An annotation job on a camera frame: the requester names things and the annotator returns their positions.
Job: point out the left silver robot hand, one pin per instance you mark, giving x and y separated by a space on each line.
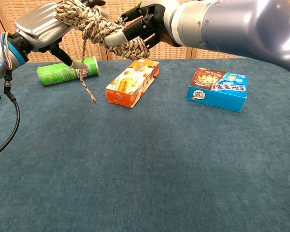
38 26

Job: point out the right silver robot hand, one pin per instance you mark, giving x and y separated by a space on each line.
157 21

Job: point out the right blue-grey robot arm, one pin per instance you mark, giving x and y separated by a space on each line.
232 26

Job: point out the woven wooden folding screen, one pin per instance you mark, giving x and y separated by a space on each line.
4 12

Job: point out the green chips can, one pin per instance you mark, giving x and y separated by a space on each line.
58 73

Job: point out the orange snack box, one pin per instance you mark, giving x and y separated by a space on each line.
128 84

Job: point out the blue cookie box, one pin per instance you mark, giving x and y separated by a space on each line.
215 96

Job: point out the blue carpet table cover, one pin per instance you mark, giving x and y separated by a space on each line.
135 169

